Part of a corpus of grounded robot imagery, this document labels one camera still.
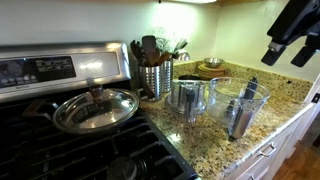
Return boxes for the wooden spoon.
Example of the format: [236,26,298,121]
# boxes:
[155,50,173,67]

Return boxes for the dark cooking spoon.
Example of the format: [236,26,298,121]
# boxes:
[129,39,145,67]

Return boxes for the dark-shaft food processor blade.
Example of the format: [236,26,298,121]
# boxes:
[243,77,260,103]

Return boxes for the dark plastic stem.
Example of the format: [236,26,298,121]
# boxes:
[184,89,196,118]

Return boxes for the grey green utensil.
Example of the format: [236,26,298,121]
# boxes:
[172,38,190,55]

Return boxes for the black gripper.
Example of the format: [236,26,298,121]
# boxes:
[260,0,320,68]

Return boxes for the stainless steel gas range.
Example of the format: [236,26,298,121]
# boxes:
[0,41,201,180]

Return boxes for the black round burner cap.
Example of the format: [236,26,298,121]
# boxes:
[106,156,138,180]

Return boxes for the round wooden trivet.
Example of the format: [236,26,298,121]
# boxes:
[199,63,227,74]

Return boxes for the wooden spatula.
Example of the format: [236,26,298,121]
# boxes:
[141,34,158,67]

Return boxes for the under-cabinet light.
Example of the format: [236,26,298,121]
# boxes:
[164,0,218,5]

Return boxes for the clear glass measuring cup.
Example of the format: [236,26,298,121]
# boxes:
[164,79,210,118]

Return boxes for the narrow perforated steel utensil holder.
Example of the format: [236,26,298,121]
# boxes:
[161,58,175,94]

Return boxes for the white kitchen cabinet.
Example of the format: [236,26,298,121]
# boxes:
[224,74,320,180]

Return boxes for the black cast iron grate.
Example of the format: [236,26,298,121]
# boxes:
[0,96,188,180]

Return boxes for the wide perforated steel utensil holder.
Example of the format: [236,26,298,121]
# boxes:
[138,64,165,101]

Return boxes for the glass pan lid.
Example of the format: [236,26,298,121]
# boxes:
[52,84,141,135]

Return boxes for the steel pan with brown handle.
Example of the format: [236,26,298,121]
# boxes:
[21,98,141,136]

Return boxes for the brown-handled kitchen tool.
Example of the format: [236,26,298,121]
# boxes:
[135,81,157,101]

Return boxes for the stacked wooden bowls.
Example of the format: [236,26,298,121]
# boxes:
[196,69,228,81]

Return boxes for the shiny steel ladle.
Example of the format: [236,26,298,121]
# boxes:
[175,49,192,63]

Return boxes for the flat black utensil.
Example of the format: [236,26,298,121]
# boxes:
[177,74,203,81]

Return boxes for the small steel bowl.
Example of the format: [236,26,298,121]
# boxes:
[203,57,225,69]

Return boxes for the wire whisk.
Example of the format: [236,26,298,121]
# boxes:
[152,27,176,53]

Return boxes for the clear food processor jar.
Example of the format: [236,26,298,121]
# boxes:
[207,76,271,140]

